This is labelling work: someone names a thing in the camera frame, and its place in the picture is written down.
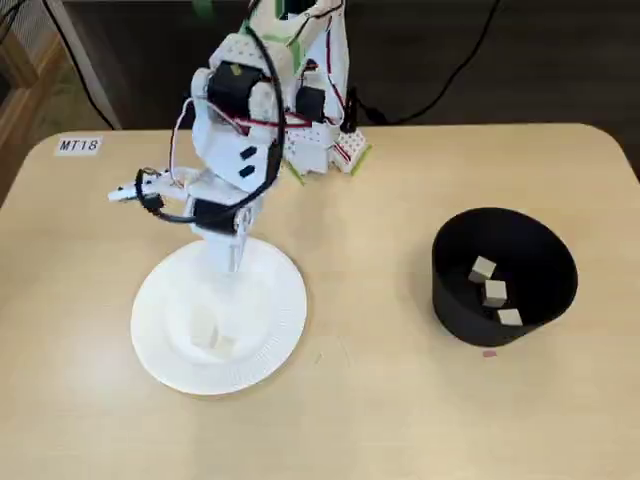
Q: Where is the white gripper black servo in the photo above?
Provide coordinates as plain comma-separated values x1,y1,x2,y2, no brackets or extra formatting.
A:
183,171,265,274

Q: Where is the white paper plate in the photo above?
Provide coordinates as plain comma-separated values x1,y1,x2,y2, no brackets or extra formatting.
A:
129,234,308,397

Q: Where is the black round pot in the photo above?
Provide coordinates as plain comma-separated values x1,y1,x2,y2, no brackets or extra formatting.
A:
430,206,580,348

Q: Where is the white MT18 label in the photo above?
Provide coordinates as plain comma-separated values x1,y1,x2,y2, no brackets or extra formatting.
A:
53,135,101,157

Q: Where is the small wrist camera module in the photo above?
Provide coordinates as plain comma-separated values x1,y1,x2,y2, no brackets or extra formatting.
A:
107,167,167,212

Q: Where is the black camera cable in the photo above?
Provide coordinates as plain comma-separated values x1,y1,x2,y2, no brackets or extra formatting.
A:
147,0,290,224

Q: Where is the wooden shelf frame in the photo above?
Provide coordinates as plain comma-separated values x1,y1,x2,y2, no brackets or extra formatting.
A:
0,27,72,201

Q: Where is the black power cable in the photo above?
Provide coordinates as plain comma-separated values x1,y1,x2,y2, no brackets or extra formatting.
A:
344,0,503,134

